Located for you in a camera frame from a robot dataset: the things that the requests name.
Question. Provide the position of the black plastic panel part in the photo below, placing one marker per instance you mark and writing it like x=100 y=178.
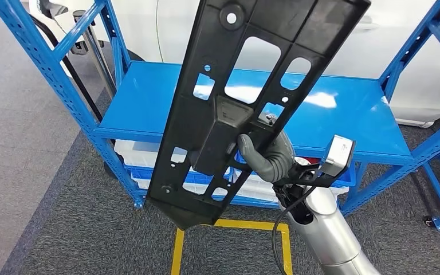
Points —
x=189 y=125

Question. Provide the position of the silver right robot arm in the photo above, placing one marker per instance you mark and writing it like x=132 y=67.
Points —
x=326 y=235

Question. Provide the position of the blue metal shelf rack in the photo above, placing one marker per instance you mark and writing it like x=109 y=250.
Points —
x=148 y=98

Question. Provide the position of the white car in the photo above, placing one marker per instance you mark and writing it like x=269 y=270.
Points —
x=413 y=76

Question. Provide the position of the black charging connector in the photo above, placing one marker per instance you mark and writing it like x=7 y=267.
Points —
x=53 y=7

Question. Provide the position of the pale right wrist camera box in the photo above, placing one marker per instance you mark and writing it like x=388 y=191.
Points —
x=337 y=153

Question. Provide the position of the silver stanchion post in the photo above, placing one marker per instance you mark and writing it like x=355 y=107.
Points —
x=97 y=60

